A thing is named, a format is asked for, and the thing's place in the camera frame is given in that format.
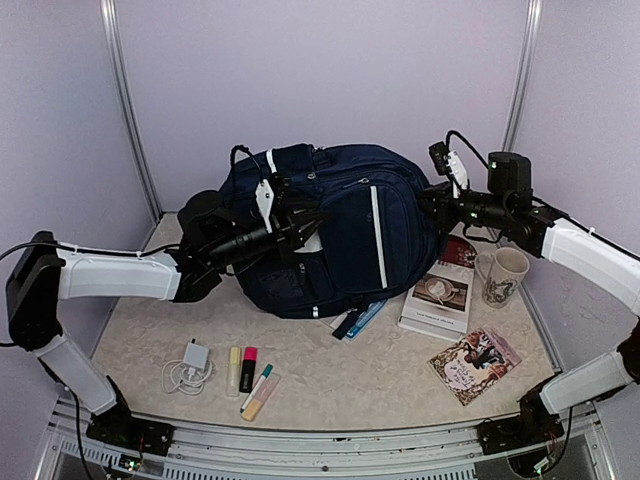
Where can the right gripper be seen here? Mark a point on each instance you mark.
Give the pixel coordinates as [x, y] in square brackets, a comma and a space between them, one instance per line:
[441, 211]

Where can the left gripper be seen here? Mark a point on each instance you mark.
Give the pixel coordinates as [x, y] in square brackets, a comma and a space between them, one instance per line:
[287, 227]

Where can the navy blue backpack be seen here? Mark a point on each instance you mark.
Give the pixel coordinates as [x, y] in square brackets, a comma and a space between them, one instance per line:
[375, 244]

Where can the white charger with cable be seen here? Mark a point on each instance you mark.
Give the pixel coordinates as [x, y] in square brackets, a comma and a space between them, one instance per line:
[189, 374]

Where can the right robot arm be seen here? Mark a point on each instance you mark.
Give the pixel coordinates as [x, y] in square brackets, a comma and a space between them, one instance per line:
[610, 275]

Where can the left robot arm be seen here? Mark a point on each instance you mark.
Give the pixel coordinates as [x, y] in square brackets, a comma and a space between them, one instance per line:
[51, 273]

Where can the white patterned mug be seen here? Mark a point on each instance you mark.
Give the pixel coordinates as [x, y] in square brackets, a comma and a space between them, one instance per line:
[501, 272]

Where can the red patterned plate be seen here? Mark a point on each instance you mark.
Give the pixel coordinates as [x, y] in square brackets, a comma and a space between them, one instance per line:
[459, 251]

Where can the dog cover book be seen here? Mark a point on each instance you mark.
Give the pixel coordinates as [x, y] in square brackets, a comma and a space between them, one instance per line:
[357, 320]

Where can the coffee cover white book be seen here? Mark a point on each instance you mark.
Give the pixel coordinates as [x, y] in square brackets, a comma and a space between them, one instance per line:
[438, 305]

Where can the teal white marker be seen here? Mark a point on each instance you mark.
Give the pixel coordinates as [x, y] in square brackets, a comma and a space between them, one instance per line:
[264, 375]

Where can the pink black highlighter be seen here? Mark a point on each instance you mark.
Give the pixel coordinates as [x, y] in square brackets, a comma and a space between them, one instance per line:
[248, 367]

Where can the illustrated floral cover book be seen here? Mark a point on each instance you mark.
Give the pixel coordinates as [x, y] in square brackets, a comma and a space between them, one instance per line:
[474, 364]

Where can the orange pastel highlighter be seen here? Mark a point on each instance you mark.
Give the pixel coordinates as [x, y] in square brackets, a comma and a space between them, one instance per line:
[261, 397]

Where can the yellow highlighter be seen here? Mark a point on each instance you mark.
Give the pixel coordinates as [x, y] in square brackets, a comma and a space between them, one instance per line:
[234, 372]

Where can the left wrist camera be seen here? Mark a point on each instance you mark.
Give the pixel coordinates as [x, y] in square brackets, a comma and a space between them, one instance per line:
[271, 195]

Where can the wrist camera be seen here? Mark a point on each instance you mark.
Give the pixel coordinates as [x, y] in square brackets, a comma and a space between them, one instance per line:
[271, 195]
[448, 163]

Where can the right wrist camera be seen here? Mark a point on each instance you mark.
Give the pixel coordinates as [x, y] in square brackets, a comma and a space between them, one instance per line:
[448, 163]

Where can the right aluminium frame post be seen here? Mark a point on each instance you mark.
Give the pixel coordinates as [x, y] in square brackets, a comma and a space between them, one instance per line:
[523, 74]

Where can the aluminium frame post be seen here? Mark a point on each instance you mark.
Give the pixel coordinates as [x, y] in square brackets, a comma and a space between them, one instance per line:
[523, 74]
[112, 33]

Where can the front aluminium rail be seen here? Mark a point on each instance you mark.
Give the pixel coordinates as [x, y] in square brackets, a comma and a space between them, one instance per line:
[202, 451]

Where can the left aluminium frame post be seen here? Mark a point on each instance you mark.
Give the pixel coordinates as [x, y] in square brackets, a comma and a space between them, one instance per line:
[112, 33]

